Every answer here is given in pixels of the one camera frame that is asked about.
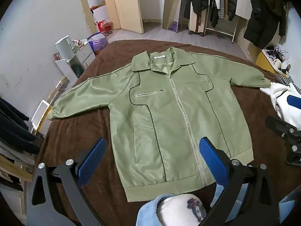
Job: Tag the white mug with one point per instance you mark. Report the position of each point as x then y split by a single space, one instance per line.
277 64

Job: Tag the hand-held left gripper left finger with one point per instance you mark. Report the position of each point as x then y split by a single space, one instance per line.
93 160

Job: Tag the brown blanket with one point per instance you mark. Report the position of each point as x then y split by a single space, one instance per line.
77 131

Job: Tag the striped garment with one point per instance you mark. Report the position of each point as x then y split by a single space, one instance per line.
285 80

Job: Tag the yellow nightstand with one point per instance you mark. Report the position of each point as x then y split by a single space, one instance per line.
264 62

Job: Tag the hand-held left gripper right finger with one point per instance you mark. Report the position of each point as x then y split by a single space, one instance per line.
214 164

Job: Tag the white appliance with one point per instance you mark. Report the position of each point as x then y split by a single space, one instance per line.
100 14

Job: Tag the red bag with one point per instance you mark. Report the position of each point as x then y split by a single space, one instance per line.
104 26

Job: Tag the wooden shelf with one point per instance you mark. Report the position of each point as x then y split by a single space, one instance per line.
11 169

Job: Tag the white power strip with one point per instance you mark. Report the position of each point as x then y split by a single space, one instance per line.
60 84

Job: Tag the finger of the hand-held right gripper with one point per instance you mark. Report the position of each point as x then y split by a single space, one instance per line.
295 101
282 127

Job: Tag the standing mirror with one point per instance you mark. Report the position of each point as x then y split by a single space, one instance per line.
170 11

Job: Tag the green zip jacket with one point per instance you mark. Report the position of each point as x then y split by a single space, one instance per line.
164 113

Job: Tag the beige wooden door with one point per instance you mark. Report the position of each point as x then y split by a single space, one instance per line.
127 4

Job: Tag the long black coat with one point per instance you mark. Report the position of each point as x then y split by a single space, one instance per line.
261 21

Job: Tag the pale green kettle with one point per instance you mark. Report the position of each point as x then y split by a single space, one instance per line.
64 49

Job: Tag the white clothes rack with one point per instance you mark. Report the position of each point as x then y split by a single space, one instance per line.
207 21

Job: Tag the person's blue fleece pajamas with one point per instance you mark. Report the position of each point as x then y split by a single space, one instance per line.
148 214

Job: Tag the dark hung clothes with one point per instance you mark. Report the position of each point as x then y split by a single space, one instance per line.
14 131

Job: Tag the purple printed bag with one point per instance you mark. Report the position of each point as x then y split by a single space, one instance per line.
100 43

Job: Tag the small brown box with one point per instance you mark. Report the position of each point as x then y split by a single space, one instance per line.
57 56

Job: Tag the white foam box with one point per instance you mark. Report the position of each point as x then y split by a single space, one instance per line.
40 113

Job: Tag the white fleece garment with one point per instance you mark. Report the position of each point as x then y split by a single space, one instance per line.
279 106

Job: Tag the white cabinet door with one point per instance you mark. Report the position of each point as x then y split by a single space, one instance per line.
243 0

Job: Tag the row of hung clothes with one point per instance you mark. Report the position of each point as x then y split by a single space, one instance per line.
231 2

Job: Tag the white side cabinet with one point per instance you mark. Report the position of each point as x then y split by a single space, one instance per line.
87 54

